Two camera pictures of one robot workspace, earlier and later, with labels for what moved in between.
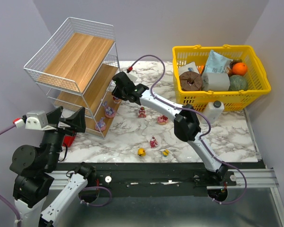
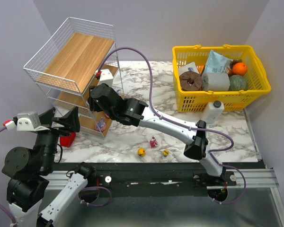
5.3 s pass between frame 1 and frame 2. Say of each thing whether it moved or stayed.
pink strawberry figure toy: stayed
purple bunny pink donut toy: stayed
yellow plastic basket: stayed
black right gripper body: moved
